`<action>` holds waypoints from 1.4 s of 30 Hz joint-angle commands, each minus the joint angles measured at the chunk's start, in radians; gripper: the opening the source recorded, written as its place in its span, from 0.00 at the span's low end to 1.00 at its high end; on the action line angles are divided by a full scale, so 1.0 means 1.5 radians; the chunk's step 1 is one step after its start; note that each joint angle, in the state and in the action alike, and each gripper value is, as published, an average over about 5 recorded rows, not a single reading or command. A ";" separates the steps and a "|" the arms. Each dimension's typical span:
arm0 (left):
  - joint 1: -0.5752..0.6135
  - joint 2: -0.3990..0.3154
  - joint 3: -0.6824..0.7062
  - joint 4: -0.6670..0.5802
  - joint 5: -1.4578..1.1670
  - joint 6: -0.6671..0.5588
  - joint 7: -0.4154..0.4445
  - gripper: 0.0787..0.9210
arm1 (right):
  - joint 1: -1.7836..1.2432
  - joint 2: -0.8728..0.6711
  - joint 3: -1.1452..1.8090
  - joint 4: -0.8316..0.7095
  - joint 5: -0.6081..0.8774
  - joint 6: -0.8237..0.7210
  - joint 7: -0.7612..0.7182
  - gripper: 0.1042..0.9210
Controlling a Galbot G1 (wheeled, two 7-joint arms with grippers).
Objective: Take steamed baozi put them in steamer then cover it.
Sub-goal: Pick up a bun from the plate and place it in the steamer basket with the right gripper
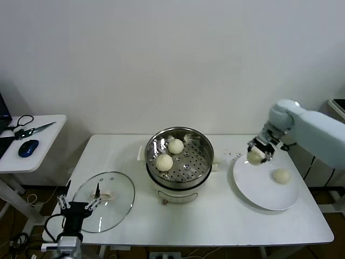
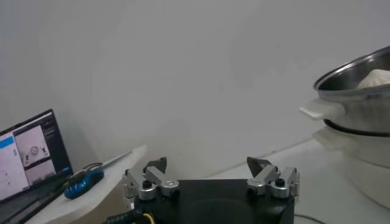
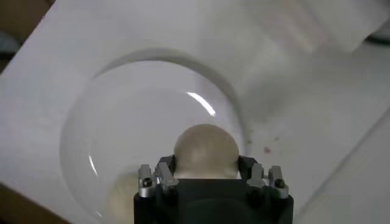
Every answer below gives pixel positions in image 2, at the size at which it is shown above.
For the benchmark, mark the blue computer mouse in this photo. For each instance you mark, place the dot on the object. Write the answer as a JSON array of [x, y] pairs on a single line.
[[83, 184]]

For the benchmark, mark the white side table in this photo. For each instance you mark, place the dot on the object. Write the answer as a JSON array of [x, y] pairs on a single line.
[[115, 179]]

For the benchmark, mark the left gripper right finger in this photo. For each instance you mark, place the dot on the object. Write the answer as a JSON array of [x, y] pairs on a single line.
[[268, 182]]

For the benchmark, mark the white steamed baozi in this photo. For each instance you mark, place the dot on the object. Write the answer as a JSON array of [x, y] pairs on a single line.
[[376, 79]]

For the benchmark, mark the perforated steel steamer basket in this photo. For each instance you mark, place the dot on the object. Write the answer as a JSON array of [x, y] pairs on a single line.
[[350, 79]]

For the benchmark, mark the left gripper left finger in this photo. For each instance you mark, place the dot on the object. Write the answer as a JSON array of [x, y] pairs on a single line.
[[152, 182]]

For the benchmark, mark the white electric cooker base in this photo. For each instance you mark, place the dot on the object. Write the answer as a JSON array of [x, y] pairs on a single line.
[[323, 108]]

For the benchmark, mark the black laptop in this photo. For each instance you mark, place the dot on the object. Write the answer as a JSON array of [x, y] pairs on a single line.
[[30, 158]]

